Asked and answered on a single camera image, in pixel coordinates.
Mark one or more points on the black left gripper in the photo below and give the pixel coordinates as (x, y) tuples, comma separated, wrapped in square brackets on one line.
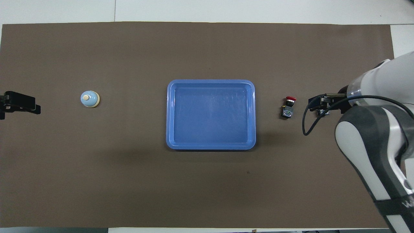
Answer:
[(19, 100)]

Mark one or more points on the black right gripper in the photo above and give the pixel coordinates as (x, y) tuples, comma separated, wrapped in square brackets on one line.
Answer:
[(333, 103)]

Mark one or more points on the green push button switch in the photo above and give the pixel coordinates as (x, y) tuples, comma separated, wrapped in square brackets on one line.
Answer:
[(322, 113)]

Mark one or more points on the red push button switch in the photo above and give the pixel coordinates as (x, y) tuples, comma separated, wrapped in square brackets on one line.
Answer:
[(288, 110)]

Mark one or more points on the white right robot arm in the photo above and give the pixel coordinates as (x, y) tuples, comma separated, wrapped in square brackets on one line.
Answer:
[(365, 145)]

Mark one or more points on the light blue call bell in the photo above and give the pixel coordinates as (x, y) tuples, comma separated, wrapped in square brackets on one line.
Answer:
[(89, 99)]

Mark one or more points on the blue plastic tray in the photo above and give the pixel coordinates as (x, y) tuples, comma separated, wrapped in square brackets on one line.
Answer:
[(210, 116)]

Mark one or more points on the brown table mat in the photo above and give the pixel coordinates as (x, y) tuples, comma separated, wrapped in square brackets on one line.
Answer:
[(129, 178)]

